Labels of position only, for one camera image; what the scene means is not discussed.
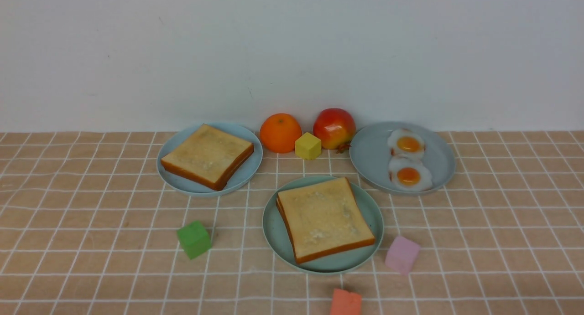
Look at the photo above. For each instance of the green cube block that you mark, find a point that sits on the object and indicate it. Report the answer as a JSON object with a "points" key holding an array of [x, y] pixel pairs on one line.
{"points": [[194, 239]]}

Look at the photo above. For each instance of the front fried egg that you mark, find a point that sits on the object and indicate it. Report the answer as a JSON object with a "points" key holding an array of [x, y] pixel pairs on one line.
{"points": [[409, 174]]}

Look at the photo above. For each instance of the orange cube block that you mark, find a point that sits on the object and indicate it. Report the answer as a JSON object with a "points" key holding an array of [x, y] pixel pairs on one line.
{"points": [[345, 303]]}

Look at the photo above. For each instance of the toast slice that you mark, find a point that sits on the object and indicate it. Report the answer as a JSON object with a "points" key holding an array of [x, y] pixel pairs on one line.
{"points": [[208, 156], [325, 219], [280, 207]]}

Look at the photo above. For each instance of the back fried egg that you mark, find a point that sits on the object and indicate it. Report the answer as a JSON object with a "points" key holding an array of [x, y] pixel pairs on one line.
{"points": [[404, 142]]}

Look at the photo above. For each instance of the pink cube block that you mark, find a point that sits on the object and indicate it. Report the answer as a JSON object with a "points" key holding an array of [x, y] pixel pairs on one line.
{"points": [[402, 255]]}

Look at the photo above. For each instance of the orange fruit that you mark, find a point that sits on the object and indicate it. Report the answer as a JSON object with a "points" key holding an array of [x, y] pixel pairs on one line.
{"points": [[279, 133]]}

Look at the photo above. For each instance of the red yellow apple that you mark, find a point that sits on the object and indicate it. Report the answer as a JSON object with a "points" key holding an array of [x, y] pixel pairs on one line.
{"points": [[335, 128]]}

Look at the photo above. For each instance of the blue plate under eggs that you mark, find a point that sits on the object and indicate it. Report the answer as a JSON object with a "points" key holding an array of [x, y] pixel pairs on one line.
{"points": [[370, 155]]}

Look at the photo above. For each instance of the blue plate under toast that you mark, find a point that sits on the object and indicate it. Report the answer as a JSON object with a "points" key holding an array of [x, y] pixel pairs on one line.
{"points": [[241, 176]]}

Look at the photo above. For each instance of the fried egg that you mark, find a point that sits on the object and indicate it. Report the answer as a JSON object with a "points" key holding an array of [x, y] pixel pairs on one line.
{"points": [[409, 174], [404, 142]]}

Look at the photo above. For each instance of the green centre plate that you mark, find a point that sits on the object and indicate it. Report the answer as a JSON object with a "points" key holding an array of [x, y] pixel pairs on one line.
{"points": [[276, 235]]}

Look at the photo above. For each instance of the yellow cube block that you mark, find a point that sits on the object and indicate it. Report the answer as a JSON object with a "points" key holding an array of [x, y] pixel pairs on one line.
{"points": [[308, 147]]}

